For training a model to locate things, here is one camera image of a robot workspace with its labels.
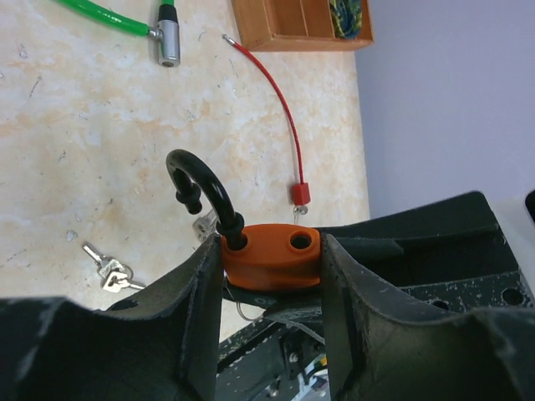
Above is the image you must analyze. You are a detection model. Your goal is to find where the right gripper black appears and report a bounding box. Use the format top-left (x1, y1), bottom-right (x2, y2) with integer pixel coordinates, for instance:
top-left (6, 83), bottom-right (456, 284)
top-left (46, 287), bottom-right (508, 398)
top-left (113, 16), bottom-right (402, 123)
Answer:
top-left (319, 191), bottom-right (534, 400)

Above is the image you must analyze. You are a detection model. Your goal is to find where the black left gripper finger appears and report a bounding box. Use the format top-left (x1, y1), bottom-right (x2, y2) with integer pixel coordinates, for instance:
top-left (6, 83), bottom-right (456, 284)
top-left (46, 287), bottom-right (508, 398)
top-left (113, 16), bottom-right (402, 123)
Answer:
top-left (105, 236), bottom-right (223, 400)

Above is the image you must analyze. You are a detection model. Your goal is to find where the orange black padlock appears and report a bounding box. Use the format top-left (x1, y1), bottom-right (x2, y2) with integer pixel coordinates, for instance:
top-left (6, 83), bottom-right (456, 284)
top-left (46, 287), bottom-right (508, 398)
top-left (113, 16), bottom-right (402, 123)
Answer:
top-left (166, 150), bottom-right (321, 292)

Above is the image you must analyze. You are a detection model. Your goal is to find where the red cable padlock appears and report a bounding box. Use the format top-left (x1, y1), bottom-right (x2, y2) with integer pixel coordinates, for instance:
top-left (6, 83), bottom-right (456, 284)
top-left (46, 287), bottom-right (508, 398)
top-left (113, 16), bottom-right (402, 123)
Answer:
top-left (222, 33), bottom-right (311, 217)

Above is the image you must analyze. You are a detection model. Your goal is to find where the silver key pair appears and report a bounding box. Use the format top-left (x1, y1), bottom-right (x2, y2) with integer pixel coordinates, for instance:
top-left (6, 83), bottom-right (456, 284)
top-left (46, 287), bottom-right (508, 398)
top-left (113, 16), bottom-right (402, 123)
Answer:
top-left (192, 210), bottom-right (217, 242)

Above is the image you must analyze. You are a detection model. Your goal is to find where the small silver key bunch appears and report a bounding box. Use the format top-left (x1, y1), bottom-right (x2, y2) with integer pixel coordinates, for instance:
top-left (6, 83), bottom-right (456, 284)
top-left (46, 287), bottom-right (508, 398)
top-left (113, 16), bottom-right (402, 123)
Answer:
top-left (82, 242), bottom-right (146, 293)

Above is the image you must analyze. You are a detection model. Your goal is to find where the wooden compartment tray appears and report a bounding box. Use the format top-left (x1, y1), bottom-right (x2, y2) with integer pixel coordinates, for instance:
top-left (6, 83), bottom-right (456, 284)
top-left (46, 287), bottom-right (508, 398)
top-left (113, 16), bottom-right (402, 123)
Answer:
top-left (232, 1), bottom-right (375, 52)

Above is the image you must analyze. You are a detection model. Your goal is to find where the rolled dark sock in tray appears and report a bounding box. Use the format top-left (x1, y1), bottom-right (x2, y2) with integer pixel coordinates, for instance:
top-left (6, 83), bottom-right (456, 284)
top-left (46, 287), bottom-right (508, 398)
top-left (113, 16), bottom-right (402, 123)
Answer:
top-left (329, 0), bottom-right (363, 39)

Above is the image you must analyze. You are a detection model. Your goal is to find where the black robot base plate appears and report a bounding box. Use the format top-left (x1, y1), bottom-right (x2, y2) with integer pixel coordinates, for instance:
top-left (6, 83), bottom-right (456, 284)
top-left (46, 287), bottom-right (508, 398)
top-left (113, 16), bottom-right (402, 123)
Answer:
top-left (215, 309), bottom-right (329, 400)

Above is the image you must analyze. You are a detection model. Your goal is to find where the green cable lock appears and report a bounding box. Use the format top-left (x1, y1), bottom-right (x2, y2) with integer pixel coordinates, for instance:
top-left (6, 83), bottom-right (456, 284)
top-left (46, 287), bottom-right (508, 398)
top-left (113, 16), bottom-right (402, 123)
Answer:
top-left (59, 0), bottom-right (181, 68)

